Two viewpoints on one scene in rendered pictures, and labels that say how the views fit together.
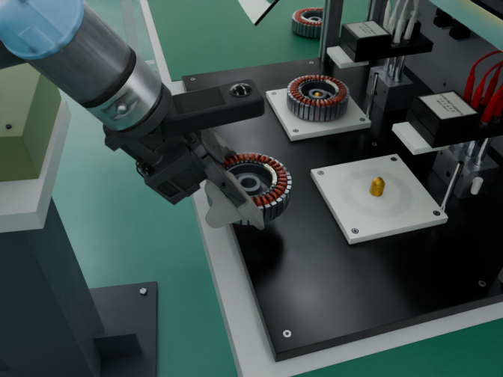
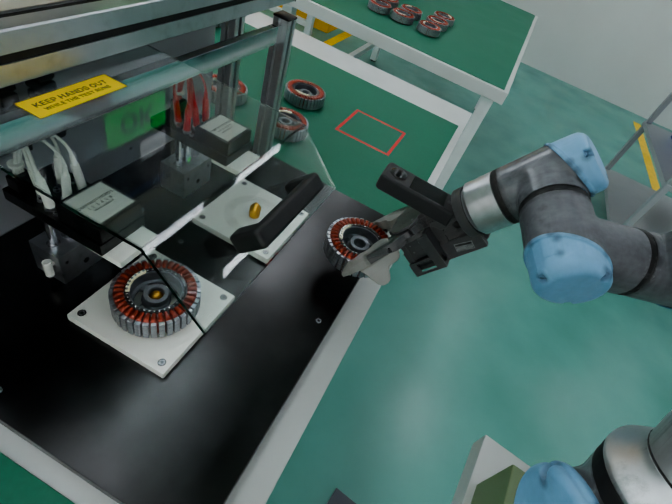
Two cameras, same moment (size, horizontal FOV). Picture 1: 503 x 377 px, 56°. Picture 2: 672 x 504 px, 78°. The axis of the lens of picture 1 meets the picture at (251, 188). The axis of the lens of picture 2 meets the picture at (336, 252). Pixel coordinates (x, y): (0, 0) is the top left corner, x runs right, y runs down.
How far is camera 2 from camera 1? 0.95 m
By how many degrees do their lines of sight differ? 91
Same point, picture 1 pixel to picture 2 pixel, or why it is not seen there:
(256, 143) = (262, 325)
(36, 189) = (481, 467)
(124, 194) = not seen: outside the picture
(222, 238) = (362, 291)
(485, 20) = (218, 55)
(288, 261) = not seen: hidden behind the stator
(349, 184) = not seen: hidden behind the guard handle
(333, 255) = (322, 222)
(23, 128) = (509, 477)
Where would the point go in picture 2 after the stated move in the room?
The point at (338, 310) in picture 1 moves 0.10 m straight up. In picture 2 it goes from (350, 207) to (366, 168)
